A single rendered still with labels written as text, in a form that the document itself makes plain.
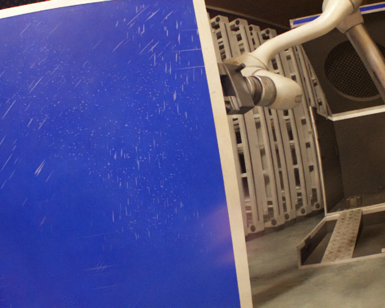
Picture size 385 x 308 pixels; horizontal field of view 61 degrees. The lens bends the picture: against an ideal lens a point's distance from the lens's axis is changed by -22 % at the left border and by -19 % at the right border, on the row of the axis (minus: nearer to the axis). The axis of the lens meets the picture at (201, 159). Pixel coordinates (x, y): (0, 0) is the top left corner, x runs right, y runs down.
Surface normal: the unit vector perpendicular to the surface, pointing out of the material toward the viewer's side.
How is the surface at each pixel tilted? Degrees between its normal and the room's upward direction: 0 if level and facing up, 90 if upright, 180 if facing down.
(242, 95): 77
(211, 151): 90
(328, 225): 91
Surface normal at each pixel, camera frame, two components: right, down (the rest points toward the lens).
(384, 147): -0.50, 0.03
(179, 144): 0.29, -0.10
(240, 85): 0.57, -0.36
